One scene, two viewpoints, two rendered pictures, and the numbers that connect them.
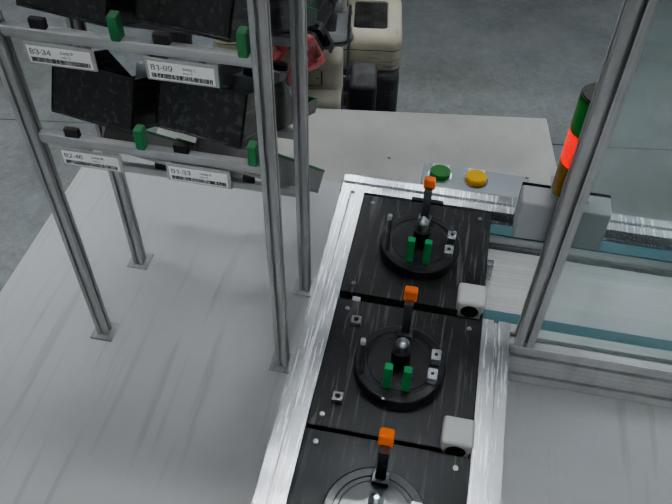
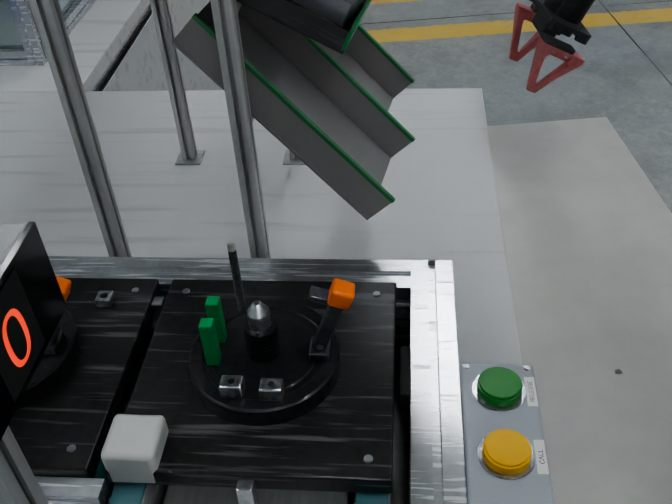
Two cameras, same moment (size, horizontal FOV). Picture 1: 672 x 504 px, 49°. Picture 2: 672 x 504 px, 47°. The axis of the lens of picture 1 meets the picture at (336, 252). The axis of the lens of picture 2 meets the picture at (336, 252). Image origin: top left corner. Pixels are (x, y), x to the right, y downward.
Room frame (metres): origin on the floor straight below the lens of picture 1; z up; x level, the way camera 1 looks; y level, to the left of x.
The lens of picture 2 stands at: (0.93, -0.64, 1.51)
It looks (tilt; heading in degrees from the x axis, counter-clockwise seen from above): 40 degrees down; 86
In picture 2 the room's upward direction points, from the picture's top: 4 degrees counter-clockwise
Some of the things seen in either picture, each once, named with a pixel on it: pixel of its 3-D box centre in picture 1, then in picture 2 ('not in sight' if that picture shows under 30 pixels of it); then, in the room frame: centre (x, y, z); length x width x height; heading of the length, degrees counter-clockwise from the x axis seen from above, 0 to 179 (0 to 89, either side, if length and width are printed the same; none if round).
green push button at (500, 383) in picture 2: (439, 174); (499, 389); (1.10, -0.20, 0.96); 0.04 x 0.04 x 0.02
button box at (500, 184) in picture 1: (473, 191); (503, 475); (1.08, -0.27, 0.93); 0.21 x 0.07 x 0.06; 80
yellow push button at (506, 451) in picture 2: (475, 179); (506, 454); (1.08, -0.27, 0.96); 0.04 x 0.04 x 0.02
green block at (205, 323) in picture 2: (427, 251); (210, 342); (0.84, -0.15, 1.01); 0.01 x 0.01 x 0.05; 80
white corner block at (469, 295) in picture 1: (470, 301); (136, 448); (0.77, -0.23, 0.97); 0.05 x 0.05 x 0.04; 80
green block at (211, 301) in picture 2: (410, 249); (216, 319); (0.85, -0.13, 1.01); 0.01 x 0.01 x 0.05; 80
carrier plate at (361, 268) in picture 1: (418, 253); (267, 371); (0.89, -0.15, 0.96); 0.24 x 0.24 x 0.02; 80
